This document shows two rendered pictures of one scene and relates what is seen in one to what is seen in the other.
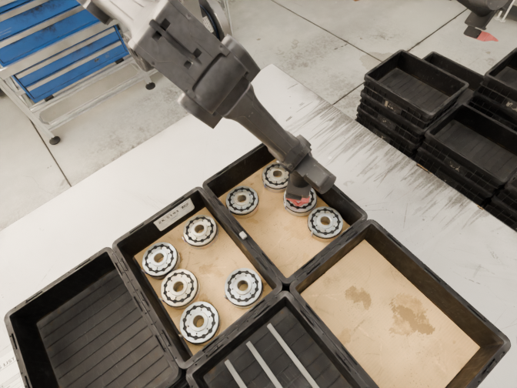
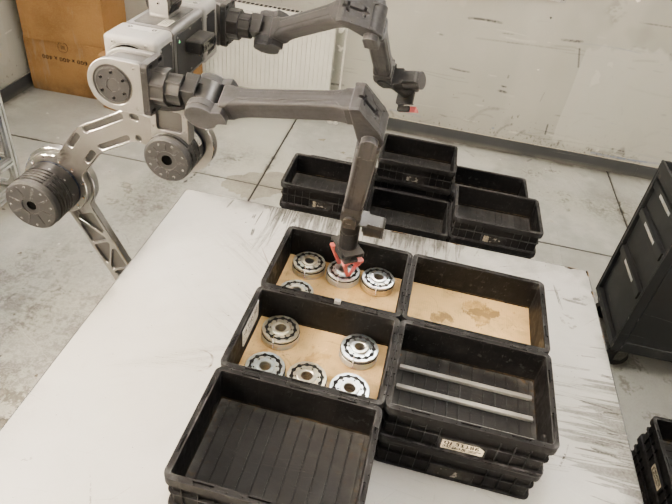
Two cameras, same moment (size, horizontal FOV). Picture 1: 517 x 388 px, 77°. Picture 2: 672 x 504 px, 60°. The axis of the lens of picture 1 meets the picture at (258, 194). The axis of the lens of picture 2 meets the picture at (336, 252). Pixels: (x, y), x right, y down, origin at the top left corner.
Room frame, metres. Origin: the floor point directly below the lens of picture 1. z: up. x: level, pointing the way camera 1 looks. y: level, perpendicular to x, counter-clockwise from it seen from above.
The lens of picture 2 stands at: (-0.32, 1.00, 2.01)
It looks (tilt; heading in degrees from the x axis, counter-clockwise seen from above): 38 degrees down; 308
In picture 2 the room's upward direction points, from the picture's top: 8 degrees clockwise
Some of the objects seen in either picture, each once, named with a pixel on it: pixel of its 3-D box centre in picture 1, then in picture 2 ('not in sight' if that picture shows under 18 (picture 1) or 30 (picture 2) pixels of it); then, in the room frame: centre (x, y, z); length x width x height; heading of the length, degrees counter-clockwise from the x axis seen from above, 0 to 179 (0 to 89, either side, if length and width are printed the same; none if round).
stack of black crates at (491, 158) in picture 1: (465, 161); (401, 238); (0.87, -1.07, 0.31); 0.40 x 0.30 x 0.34; 32
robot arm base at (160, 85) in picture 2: not in sight; (167, 87); (0.77, 0.28, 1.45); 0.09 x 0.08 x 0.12; 122
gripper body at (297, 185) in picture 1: (300, 175); (348, 239); (0.50, -0.12, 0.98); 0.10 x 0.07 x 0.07; 157
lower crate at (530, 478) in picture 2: not in sight; (456, 420); (-0.03, 0.00, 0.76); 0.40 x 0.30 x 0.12; 30
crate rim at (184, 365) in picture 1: (193, 265); (315, 342); (0.32, 0.20, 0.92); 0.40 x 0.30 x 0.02; 30
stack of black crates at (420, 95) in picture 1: (401, 112); (324, 213); (1.21, -0.85, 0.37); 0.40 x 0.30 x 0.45; 31
